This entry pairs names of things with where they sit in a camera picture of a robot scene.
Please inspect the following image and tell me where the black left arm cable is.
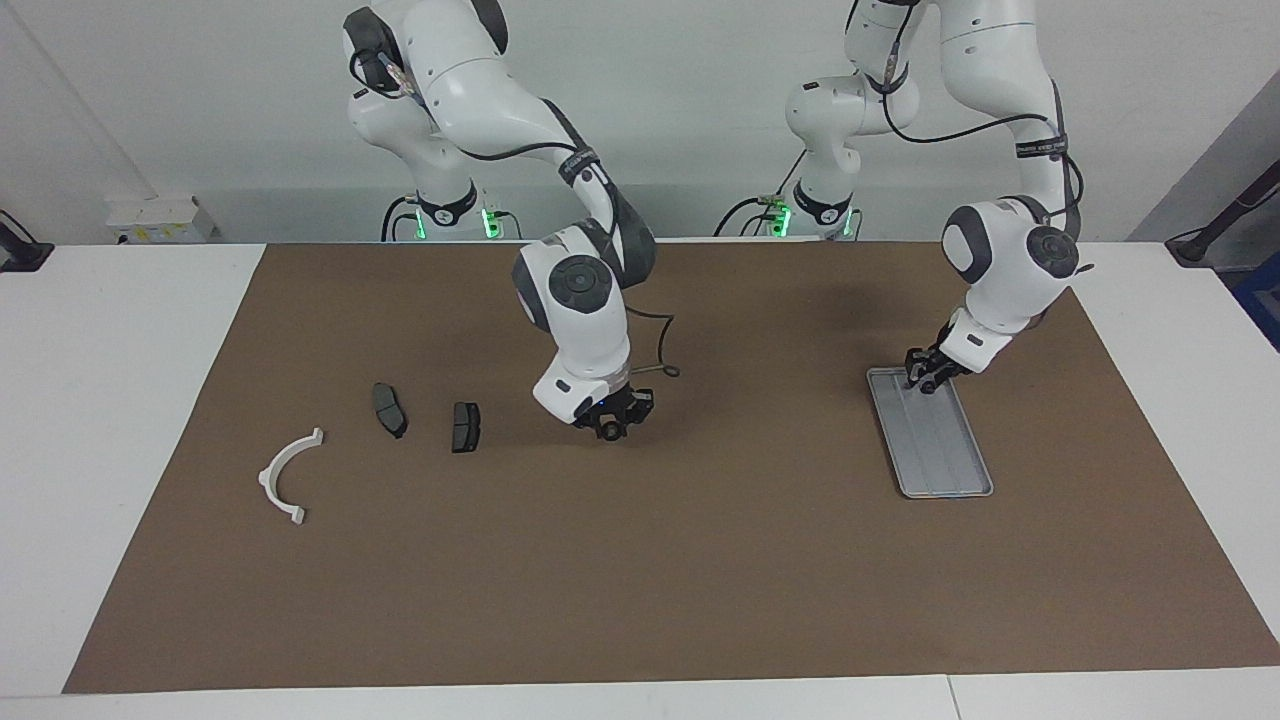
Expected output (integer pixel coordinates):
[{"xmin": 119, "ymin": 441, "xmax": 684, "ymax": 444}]
[{"xmin": 880, "ymin": 50, "xmax": 1087, "ymax": 241}]

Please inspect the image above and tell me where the silver metal tray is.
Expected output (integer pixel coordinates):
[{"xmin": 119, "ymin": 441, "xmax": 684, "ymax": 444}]
[{"xmin": 866, "ymin": 366, "xmax": 995, "ymax": 500}]

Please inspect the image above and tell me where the white semicircular bracket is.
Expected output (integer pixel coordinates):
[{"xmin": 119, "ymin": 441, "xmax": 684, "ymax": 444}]
[{"xmin": 258, "ymin": 428, "xmax": 326, "ymax": 526}]

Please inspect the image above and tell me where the long dark brake pad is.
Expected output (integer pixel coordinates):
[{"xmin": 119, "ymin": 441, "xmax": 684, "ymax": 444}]
[{"xmin": 372, "ymin": 382, "xmax": 409, "ymax": 440}]

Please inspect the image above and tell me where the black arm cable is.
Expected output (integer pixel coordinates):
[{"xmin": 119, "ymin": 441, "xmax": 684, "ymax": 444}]
[
  {"xmin": 880, "ymin": 50, "xmax": 1087, "ymax": 241},
  {"xmin": 350, "ymin": 45, "xmax": 683, "ymax": 379}
]

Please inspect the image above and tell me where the black stand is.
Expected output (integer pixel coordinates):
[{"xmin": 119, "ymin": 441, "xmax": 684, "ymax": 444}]
[
  {"xmin": 1165, "ymin": 160, "xmax": 1280, "ymax": 269},
  {"xmin": 0, "ymin": 210, "xmax": 53, "ymax": 273}
]

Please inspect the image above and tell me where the black base cable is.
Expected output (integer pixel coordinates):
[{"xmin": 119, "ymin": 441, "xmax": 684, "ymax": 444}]
[
  {"xmin": 714, "ymin": 150, "xmax": 807, "ymax": 239},
  {"xmin": 380, "ymin": 195, "xmax": 423, "ymax": 243}
]

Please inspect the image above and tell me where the blue object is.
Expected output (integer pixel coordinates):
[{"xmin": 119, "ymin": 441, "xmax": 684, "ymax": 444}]
[{"xmin": 1232, "ymin": 255, "xmax": 1280, "ymax": 351}]

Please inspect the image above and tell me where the white box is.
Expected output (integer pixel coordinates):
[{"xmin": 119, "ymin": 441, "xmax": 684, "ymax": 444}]
[{"xmin": 105, "ymin": 195, "xmax": 219, "ymax": 244}]

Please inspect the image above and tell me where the brown table mat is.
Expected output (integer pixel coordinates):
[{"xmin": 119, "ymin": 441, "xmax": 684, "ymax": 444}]
[{"xmin": 62, "ymin": 240, "xmax": 1280, "ymax": 694}]

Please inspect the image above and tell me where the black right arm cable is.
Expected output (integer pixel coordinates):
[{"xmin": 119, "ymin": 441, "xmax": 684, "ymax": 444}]
[{"xmin": 350, "ymin": 45, "xmax": 683, "ymax": 379}]

